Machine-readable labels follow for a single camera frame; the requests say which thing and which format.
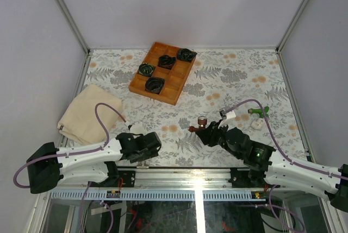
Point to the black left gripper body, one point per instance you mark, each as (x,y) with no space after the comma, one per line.
(146,156)

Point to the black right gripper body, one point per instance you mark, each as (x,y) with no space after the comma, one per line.
(216,135)

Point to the brown water faucet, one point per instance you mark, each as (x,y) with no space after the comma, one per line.
(201,124)

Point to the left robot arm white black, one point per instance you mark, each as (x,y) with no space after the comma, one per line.
(50,166)

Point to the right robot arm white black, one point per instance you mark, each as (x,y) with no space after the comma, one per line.
(270,166)

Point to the green water faucet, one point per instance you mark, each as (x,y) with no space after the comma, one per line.
(262,113)

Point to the white pipe fitting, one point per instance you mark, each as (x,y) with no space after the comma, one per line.
(257,124)

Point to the beige folded cloth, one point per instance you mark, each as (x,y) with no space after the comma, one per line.
(79,122)

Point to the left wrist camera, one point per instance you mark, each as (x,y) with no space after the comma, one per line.
(136,128)

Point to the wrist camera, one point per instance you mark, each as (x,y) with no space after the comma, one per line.
(227,117)
(136,128)

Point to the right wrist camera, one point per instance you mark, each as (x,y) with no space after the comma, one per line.
(227,117)

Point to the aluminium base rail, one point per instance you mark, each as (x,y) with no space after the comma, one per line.
(146,178)

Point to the white slotted cable duct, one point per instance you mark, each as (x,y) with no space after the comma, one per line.
(154,195)

